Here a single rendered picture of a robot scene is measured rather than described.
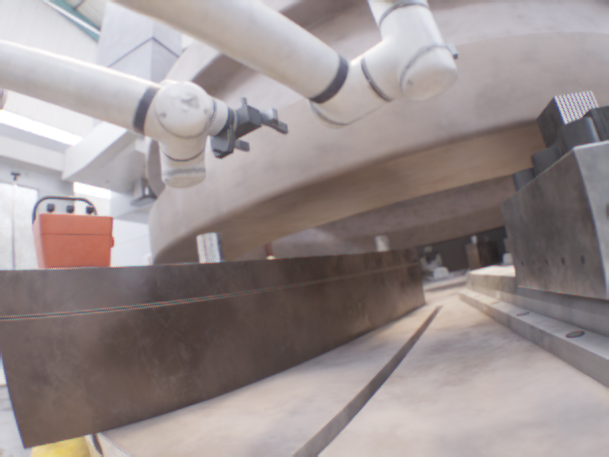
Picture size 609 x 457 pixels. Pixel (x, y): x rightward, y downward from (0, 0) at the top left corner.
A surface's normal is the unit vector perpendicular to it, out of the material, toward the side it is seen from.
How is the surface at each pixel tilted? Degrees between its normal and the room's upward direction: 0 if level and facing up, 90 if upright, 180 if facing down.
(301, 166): 90
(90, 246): 97
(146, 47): 90
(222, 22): 149
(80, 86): 113
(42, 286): 90
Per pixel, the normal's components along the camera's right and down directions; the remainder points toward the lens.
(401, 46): -0.73, 0.02
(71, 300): 0.76, -0.24
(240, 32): 0.30, 0.73
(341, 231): 0.36, -0.22
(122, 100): 0.18, 0.21
